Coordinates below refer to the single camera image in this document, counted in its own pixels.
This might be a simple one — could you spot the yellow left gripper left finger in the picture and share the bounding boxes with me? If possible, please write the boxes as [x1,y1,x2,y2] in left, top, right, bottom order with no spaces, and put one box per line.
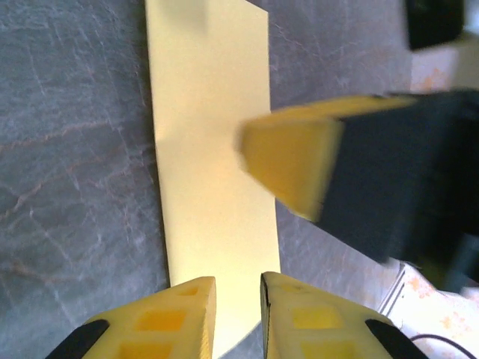
[44,276,217,359]

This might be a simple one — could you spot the black thin cable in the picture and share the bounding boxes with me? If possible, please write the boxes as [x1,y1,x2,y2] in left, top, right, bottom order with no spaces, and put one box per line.
[409,334,479,359]

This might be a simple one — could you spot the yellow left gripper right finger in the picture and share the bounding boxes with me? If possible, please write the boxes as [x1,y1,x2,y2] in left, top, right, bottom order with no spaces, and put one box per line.
[260,271,431,359]

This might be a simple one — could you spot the yellow square paper sheet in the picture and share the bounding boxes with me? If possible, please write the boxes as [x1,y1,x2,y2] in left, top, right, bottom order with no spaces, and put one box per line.
[144,0,281,359]

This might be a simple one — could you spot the aluminium frame side rail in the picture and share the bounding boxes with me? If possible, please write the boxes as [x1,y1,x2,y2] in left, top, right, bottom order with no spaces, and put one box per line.
[377,261,409,319]

